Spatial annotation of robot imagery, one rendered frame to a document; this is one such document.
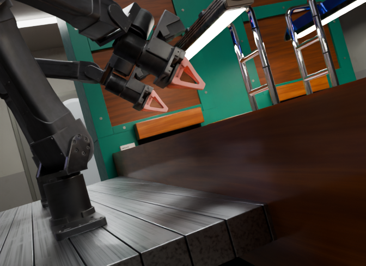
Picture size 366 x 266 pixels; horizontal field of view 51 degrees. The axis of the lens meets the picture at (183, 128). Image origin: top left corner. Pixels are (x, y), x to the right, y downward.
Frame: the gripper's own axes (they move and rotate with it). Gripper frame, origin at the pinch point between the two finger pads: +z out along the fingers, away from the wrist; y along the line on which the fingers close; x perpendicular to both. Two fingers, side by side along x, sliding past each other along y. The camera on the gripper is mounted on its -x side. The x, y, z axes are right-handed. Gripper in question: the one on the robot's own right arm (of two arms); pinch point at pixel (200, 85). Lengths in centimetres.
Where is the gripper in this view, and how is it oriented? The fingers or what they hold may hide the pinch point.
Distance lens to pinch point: 84.8
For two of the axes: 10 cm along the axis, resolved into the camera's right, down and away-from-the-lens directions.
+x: -4.0, 8.9, -2.1
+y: -2.9, 1.0, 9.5
